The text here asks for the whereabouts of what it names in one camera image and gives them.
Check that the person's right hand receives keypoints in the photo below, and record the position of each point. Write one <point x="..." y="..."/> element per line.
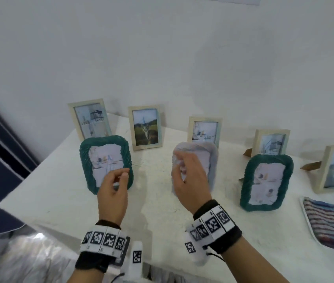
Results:
<point x="192" y="185"/>

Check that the person's left hand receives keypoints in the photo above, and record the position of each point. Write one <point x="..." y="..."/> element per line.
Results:
<point x="112" y="203"/>

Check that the person's left thumb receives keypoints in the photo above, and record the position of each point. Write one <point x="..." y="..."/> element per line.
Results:
<point x="122" y="181"/>

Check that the person's right fingers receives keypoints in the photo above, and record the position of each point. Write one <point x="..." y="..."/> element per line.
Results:
<point x="181" y="170"/>

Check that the pale blue ribbed photo frame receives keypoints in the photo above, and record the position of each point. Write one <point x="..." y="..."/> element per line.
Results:
<point x="211" y="165"/>

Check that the green ribbed photo frame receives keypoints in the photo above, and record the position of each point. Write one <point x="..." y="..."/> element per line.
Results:
<point x="86" y="162"/>
<point x="266" y="182"/>

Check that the person's right forearm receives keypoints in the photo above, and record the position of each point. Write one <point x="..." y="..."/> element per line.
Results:
<point x="252" y="262"/>

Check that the black wristband with marker tags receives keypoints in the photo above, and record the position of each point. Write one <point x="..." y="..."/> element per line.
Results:
<point x="103" y="243"/>
<point x="214" y="223"/>

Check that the clear plastic sheet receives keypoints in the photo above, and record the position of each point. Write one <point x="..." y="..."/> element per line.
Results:
<point x="22" y="259"/>

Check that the striped folded cloth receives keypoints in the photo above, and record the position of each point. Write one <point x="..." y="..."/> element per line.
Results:
<point x="327" y="222"/>

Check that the wooden frame with pale photo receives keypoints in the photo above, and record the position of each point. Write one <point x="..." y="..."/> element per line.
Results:
<point x="204" y="129"/>

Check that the wooden frame with cat photo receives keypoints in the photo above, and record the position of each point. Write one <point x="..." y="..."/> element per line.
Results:
<point x="145" y="128"/>

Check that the wooden frame with chair photo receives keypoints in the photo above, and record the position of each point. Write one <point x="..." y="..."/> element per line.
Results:
<point x="93" y="119"/>

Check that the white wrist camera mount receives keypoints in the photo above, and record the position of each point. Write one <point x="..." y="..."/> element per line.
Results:
<point x="198" y="256"/>
<point x="137" y="259"/>

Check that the wooden frame with room photo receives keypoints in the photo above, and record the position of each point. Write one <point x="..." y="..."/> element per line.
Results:
<point x="271" y="142"/>

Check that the wooden frame with landscape photo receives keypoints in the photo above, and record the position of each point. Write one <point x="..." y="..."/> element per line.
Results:
<point x="333" y="167"/>

